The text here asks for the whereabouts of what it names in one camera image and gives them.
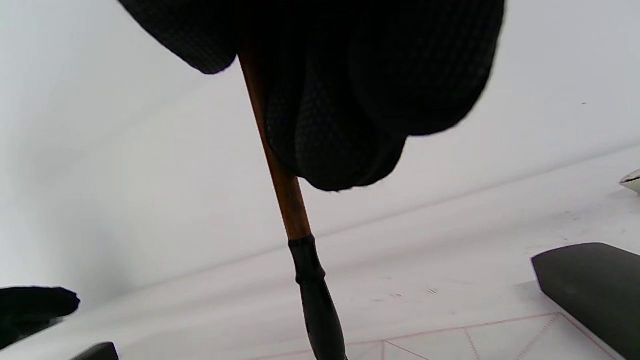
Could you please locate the black bar paperweight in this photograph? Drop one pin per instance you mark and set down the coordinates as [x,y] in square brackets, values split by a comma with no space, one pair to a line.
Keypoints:
[97,352]
[595,285]

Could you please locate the white ink dish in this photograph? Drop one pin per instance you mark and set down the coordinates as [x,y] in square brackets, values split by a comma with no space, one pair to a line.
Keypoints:
[632,181]

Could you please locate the person's left hand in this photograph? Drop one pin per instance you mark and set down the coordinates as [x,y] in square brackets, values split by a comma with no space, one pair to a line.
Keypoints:
[30,310]

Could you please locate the red grid calligraphy paper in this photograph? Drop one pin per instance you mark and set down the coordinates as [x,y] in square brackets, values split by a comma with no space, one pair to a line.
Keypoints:
[500,345]

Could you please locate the person's right hand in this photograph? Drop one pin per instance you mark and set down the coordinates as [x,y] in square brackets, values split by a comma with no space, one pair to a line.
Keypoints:
[350,75]

